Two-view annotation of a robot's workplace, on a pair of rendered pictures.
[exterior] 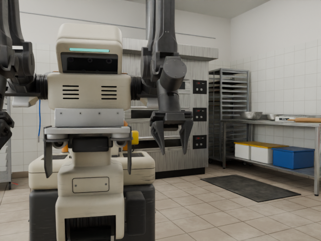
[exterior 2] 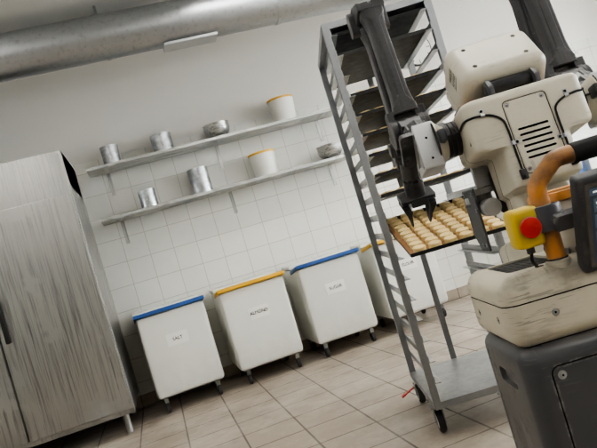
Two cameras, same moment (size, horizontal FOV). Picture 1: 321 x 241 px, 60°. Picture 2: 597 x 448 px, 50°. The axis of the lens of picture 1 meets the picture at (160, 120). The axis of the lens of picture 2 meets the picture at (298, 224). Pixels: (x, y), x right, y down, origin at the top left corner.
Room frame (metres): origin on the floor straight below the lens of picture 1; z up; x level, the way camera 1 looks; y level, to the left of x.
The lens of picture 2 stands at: (2.60, -0.01, 0.98)
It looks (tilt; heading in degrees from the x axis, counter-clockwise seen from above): 1 degrees up; 191
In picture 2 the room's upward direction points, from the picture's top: 17 degrees counter-clockwise
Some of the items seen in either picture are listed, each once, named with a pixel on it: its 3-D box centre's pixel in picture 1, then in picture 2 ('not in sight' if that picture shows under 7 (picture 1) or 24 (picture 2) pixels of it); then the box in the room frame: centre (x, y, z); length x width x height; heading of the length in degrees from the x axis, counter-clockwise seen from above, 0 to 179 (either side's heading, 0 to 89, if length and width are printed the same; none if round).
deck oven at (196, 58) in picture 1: (157, 113); not in sight; (4.57, 0.05, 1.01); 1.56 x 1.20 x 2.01; 115
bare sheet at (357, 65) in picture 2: not in sight; (375, 61); (-0.47, -0.03, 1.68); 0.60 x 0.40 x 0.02; 11
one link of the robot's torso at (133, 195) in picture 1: (109, 221); not in sight; (1.04, 0.19, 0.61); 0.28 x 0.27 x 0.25; 101
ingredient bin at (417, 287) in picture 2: not in sight; (400, 278); (-2.93, -0.38, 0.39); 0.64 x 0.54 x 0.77; 22
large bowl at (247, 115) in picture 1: (250, 115); not in sight; (4.80, -1.56, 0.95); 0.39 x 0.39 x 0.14
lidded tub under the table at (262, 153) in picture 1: (269, 153); not in sight; (4.45, -1.75, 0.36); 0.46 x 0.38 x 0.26; 115
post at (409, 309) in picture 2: not in sight; (380, 215); (-0.12, -0.20, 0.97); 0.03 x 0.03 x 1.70; 11
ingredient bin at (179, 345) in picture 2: not in sight; (179, 351); (-2.12, -2.15, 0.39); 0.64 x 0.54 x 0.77; 27
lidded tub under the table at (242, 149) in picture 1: (251, 150); not in sight; (4.81, -1.58, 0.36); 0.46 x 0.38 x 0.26; 113
